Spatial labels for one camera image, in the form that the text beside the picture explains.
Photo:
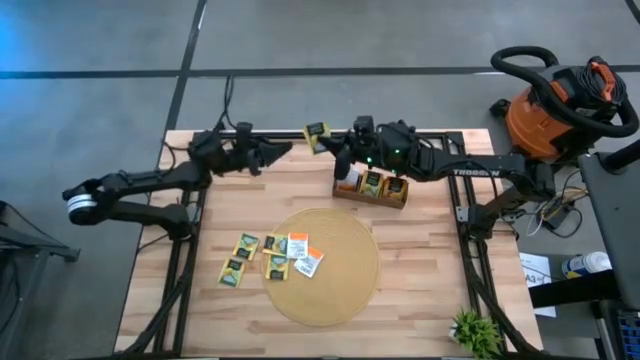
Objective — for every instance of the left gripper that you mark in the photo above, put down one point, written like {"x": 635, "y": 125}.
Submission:
{"x": 245, "y": 155}

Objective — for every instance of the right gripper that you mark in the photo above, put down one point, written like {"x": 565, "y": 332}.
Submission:
{"x": 362, "y": 147}

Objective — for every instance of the white and orange tea packet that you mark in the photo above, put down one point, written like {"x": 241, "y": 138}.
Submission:
{"x": 309, "y": 262}
{"x": 350, "y": 181}
{"x": 297, "y": 245}

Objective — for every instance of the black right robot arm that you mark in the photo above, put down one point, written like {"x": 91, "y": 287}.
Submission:
{"x": 480, "y": 172}

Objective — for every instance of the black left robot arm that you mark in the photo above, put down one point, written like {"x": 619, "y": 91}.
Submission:
{"x": 150, "y": 180}

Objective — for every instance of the wooden tea organizer box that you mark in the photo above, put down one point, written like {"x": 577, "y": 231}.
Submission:
{"x": 370, "y": 200}

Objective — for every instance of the round woven placemat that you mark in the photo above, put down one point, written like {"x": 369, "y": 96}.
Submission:
{"x": 340, "y": 290}

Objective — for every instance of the orange shop vacuum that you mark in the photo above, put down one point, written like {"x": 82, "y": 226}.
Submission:
{"x": 530, "y": 72}
{"x": 535, "y": 125}

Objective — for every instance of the black power adapter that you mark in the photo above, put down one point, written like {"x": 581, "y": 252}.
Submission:
{"x": 557, "y": 215}

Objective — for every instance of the small potted green plant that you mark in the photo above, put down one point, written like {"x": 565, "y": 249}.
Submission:
{"x": 477, "y": 332}

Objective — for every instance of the white paper sheet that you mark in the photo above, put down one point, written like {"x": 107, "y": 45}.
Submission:
{"x": 537, "y": 280}

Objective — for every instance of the black metal stand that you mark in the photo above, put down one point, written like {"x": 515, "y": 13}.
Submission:
{"x": 30, "y": 247}

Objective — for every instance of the white wipes bottle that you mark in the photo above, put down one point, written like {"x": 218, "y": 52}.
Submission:
{"x": 587, "y": 264}

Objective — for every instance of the black side desk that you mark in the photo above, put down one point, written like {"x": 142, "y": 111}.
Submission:
{"x": 615, "y": 225}

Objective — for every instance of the keyboard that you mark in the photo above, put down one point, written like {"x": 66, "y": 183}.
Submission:
{"x": 631, "y": 335}

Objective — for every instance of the black aluminium table frame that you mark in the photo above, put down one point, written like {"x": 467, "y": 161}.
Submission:
{"x": 297, "y": 134}

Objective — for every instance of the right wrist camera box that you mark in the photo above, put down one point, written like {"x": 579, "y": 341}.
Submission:
{"x": 395, "y": 145}

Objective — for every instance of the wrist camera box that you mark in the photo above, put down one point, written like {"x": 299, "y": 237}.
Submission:
{"x": 207, "y": 147}
{"x": 395, "y": 145}

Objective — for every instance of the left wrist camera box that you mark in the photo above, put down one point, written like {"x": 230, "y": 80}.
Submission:
{"x": 207, "y": 147}

